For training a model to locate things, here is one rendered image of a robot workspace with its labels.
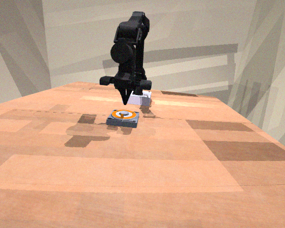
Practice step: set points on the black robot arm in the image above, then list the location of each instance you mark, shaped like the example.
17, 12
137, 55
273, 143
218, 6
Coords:
130, 33

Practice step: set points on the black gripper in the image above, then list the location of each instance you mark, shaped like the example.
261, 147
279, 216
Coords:
125, 93

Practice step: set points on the orange round plate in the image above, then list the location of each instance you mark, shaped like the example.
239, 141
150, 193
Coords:
116, 115

